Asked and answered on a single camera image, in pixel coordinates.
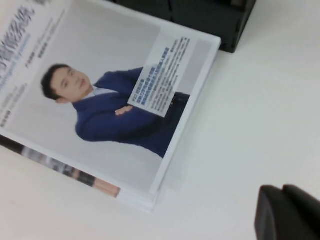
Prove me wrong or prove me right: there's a black perforated book stand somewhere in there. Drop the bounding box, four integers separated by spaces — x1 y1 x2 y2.
109 0 258 54

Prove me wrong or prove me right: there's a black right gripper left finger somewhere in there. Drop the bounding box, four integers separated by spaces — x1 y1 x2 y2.
254 185 320 240

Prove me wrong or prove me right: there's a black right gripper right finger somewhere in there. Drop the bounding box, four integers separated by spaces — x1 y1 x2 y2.
281 184 320 218

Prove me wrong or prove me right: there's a magazine with suited man cover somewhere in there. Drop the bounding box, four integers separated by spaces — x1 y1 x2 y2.
0 0 222 214

